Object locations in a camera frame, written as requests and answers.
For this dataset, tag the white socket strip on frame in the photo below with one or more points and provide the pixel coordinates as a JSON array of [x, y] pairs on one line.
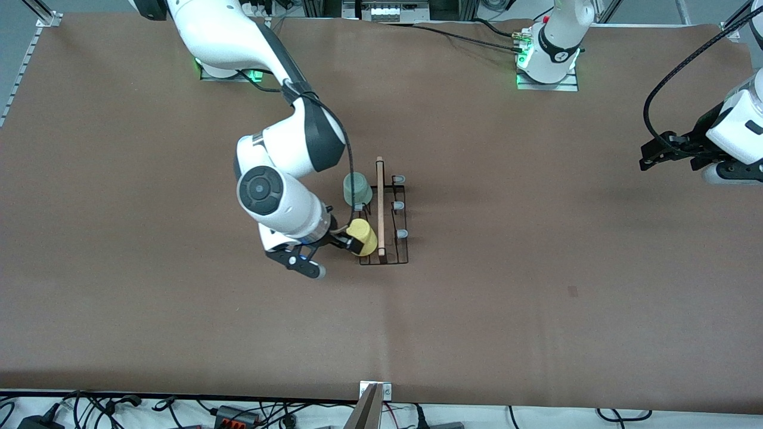
[[390, 11]]

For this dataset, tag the black orange connector box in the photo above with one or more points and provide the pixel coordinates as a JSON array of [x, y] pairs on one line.
[[235, 418]]

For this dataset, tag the grey camera support beam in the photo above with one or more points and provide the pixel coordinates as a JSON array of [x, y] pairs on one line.
[[365, 414]]

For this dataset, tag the pale green plastic cup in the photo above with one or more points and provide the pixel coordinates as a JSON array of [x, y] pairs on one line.
[[360, 192]]

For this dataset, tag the brown table cover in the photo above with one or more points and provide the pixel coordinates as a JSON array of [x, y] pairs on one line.
[[381, 328]]

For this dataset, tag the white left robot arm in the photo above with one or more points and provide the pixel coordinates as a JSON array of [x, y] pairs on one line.
[[557, 42]]

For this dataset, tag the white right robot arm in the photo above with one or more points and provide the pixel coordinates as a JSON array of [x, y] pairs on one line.
[[280, 202]]

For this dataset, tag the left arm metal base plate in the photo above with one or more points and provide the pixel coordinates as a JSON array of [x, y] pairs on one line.
[[566, 87]]

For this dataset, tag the metal camera bracket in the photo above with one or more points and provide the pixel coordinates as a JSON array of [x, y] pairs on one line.
[[386, 391]]

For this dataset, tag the aluminium corner profile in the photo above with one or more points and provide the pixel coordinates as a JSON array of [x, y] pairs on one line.
[[730, 28]]

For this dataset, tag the yellow plastic cup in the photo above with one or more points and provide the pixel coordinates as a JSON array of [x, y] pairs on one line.
[[365, 237]]

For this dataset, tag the black power adapter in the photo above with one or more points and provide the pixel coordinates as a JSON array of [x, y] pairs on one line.
[[39, 423]]

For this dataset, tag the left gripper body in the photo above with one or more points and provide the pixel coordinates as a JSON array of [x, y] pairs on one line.
[[695, 143]]

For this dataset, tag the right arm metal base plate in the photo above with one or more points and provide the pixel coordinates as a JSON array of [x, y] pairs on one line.
[[226, 76]]

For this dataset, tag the white power strip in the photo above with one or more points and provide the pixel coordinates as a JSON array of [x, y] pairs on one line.
[[262, 8]]

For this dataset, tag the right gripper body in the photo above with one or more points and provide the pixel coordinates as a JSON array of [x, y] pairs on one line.
[[334, 238]]

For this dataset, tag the aluminium edge rail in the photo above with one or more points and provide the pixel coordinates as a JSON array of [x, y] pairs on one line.
[[27, 62]]

